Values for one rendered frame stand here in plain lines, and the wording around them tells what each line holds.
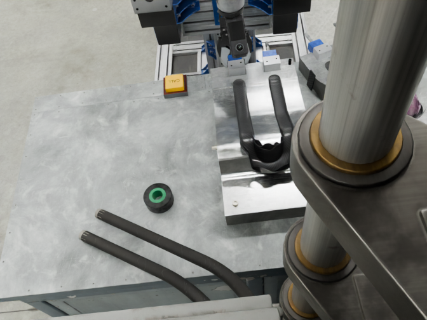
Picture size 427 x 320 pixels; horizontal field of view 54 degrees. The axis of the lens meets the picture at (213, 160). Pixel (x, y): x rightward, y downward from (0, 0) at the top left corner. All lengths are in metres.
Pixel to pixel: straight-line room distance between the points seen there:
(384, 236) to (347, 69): 0.13
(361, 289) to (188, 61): 1.97
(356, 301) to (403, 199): 0.25
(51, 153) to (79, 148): 0.09
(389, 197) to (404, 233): 0.03
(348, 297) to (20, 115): 2.46
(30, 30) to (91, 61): 0.63
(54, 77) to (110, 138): 1.58
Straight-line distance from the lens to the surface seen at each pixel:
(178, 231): 1.15
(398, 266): 0.33
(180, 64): 2.39
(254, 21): 1.77
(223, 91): 1.29
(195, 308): 0.39
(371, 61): 0.27
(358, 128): 0.31
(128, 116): 1.41
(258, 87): 1.29
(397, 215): 0.35
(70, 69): 2.92
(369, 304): 0.58
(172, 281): 1.02
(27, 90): 2.93
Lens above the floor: 1.84
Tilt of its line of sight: 56 degrees down
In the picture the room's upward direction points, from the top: 12 degrees counter-clockwise
